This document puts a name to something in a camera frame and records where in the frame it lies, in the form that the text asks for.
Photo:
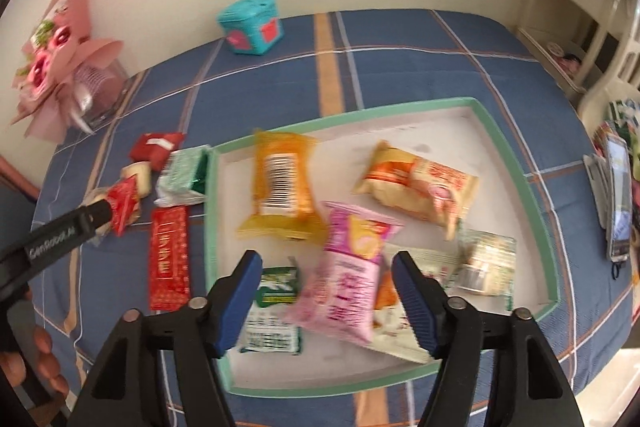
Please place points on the orange beige bread packet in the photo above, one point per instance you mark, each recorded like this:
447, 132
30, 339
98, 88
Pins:
415, 187

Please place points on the white tray with teal rim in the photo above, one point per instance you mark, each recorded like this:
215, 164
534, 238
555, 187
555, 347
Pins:
350, 142

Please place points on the long red packet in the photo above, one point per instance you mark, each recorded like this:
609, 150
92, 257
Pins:
170, 262

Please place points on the grey glass cabinet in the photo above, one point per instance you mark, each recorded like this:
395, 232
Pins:
12, 217

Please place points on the green white milk pouch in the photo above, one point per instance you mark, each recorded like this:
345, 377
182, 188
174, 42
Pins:
270, 322

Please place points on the teal toy house box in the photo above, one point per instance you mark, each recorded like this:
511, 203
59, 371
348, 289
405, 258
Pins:
250, 27

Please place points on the pink flower bouquet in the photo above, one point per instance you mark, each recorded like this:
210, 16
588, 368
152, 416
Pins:
50, 57

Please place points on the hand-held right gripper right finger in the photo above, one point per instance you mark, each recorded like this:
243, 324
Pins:
417, 302

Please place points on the white bun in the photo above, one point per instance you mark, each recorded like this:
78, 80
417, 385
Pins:
95, 196

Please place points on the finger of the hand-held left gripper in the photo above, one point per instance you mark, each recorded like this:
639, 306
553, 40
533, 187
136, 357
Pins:
97, 216

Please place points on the white roll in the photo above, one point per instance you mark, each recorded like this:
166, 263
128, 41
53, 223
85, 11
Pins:
487, 262

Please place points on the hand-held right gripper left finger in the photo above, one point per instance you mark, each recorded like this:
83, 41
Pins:
240, 302

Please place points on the pink snack packet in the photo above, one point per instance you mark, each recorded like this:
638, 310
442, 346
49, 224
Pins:
345, 292

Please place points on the blue plaid tablecloth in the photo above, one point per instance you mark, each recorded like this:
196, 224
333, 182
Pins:
400, 67

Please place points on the pink furniture panel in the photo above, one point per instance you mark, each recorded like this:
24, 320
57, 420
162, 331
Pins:
15, 177

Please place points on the red brick-shaped packet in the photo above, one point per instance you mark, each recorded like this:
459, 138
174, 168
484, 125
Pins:
152, 149

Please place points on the pale green small packet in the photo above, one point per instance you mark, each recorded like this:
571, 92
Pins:
180, 179

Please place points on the clear acrylic bouquet box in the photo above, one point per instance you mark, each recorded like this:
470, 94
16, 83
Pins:
107, 92

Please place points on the cream candy piece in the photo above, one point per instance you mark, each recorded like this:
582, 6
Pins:
139, 177

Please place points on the mobile phone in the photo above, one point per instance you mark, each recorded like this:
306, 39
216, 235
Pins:
617, 197

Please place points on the person's left hand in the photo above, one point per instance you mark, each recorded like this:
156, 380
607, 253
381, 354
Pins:
50, 357

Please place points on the yellow bread packet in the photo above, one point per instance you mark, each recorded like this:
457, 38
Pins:
280, 187

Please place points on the beige snack packet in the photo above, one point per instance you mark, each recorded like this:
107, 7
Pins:
390, 332

